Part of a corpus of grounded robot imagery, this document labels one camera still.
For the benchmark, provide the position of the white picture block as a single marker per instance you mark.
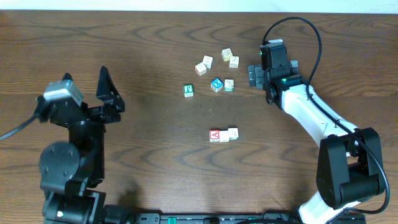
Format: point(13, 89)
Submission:
point(208, 61)

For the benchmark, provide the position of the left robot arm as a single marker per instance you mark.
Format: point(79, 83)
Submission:
point(70, 170)

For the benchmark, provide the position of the red edged white block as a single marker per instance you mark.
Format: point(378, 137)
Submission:
point(200, 69)

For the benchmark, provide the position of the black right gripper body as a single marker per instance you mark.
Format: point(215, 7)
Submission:
point(262, 76)

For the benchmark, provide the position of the tan picture block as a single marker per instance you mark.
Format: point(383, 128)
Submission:
point(233, 62)

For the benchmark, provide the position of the red letter A block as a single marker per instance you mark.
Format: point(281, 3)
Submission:
point(214, 135)

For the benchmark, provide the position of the blue letter X block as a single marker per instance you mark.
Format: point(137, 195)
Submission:
point(216, 85)

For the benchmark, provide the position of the yellow picture block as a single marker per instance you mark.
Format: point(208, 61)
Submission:
point(226, 54)

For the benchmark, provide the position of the green letter block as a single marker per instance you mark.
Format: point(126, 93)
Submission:
point(188, 90)

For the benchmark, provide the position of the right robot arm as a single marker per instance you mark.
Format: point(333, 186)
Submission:
point(350, 169)

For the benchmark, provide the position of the teal picture block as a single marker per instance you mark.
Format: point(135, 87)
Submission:
point(229, 85)

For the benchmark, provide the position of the green picture block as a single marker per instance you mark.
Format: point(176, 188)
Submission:
point(233, 133)

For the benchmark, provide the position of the plain white block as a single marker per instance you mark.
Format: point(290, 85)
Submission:
point(223, 136)

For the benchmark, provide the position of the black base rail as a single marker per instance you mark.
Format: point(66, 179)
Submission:
point(233, 218)

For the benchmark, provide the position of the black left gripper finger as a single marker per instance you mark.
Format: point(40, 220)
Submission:
point(68, 77)
point(106, 90)

